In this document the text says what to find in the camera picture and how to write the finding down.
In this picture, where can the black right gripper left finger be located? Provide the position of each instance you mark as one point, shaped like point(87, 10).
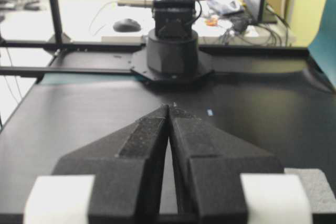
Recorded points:
point(115, 179)

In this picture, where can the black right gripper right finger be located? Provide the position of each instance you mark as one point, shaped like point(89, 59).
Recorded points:
point(230, 180)

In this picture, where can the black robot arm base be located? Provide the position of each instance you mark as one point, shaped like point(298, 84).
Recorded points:
point(171, 53)

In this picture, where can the grey foam pad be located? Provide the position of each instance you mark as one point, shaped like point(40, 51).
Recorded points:
point(318, 189)

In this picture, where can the black computer mouse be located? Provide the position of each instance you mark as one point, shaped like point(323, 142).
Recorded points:
point(126, 25)

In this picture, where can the teal backdrop sheet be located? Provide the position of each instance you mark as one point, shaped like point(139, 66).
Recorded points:
point(322, 48)

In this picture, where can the black horizontal frame rail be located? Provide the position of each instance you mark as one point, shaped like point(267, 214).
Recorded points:
point(94, 46)

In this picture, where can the black vertical frame post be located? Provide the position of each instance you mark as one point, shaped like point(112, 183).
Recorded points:
point(59, 36)

